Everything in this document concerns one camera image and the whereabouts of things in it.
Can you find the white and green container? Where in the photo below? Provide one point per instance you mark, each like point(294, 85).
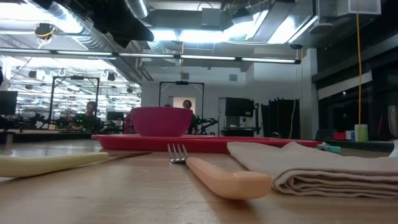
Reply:
point(361, 133)

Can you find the black background robot arm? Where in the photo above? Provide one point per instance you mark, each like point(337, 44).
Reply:
point(206, 121)

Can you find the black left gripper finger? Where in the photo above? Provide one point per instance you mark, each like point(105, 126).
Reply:
point(133, 32)

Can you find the black gantry frame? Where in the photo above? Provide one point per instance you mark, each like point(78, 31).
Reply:
point(51, 93)
point(159, 93)

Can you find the small red box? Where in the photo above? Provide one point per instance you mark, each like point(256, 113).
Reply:
point(339, 136)

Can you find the black ceiling dome device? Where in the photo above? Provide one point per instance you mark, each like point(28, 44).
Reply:
point(44, 30)

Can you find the silver ventilation duct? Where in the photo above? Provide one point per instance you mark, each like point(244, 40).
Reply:
point(138, 7)
point(93, 40)

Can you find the black curtain panels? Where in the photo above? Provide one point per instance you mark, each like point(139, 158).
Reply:
point(280, 118)

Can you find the dark background table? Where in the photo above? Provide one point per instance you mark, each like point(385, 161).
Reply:
point(241, 131)

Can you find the beige cloth napkin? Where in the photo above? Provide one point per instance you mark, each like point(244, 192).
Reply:
point(311, 168)

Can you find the black computer monitor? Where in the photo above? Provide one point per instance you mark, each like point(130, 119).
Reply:
point(7, 102)

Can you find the person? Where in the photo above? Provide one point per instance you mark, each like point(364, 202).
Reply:
point(187, 104)
point(87, 119)

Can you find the black wall screen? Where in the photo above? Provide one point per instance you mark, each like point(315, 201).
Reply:
point(239, 107)

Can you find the red chair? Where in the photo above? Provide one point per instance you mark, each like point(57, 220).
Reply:
point(127, 123)

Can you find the magenta plastic bowl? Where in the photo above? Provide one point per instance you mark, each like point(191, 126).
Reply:
point(161, 121)

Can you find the long ceiling light bar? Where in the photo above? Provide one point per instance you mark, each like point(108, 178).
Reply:
point(149, 55)

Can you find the grey ceiling box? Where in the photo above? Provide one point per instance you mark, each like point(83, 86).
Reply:
point(211, 17)

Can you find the red plastic tray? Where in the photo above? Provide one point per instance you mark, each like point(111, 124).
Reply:
point(248, 144)

